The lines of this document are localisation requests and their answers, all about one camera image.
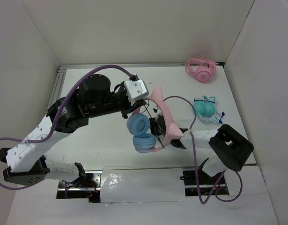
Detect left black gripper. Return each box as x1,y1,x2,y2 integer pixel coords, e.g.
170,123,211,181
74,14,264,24
87,80,146,118

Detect pink blue cat-ear headphones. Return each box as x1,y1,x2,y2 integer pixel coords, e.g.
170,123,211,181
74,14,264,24
126,85,184,153

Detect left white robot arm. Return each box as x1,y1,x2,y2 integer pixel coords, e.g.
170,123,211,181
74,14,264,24
0,74,149,188

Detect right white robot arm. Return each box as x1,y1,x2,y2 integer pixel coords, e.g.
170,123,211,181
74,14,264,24
163,124,254,184

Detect teal cat-ear headphones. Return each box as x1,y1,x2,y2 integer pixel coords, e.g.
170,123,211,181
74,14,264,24
193,95,225,124

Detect white taped cover sheet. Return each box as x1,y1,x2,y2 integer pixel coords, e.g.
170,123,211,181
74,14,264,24
100,168,185,203

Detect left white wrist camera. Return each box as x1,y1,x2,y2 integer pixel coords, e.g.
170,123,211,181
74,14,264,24
124,79,149,102

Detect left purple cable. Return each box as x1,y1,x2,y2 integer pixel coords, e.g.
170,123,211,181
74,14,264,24
0,65,137,200

